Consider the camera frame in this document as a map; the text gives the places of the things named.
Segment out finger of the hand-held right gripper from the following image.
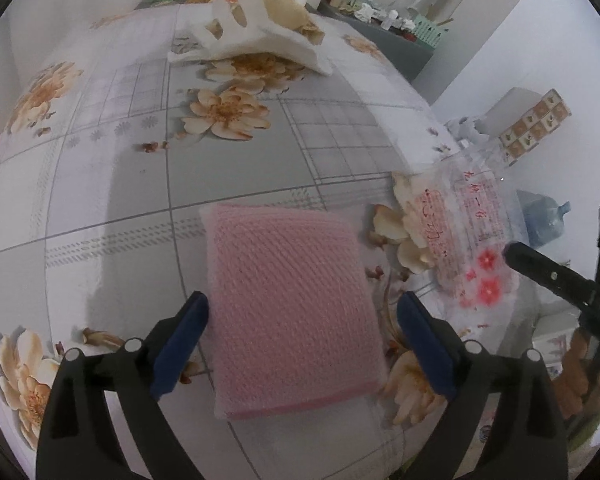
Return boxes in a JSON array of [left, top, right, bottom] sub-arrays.
[[502, 241, 599, 312]]

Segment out person's right hand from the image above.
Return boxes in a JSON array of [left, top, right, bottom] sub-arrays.
[[552, 331, 600, 418]]

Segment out clear plastic bag red print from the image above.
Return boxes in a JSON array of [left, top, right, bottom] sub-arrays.
[[412, 140, 523, 311]]

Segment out white foam packing piece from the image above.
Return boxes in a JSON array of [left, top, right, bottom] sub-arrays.
[[167, 0, 333, 77]]

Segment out checkered tissue box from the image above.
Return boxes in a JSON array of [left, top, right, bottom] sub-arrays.
[[475, 87, 572, 165]]

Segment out blue water jug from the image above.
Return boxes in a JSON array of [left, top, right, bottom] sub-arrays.
[[515, 189, 573, 250]]

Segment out pink knitted sponge pad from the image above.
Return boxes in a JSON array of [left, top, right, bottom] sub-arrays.
[[200, 202, 390, 422]]

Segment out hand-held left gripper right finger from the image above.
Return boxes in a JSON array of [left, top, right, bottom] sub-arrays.
[[396, 290, 569, 480]]

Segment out brown paper bag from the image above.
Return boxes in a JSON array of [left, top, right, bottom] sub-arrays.
[[262, 0, 326, 43]]

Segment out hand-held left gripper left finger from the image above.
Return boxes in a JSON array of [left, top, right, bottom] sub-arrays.
[[35, 290, 211, 480]]

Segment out green perforated box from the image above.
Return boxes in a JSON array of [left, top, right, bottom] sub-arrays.
[[412, 14, 451, 51]]

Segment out floral tablecloth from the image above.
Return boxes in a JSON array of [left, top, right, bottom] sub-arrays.
[[0, 0, 536, 480]]

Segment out grey side table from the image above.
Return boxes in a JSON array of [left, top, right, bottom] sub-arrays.
[[317, 2, 448, 82]]

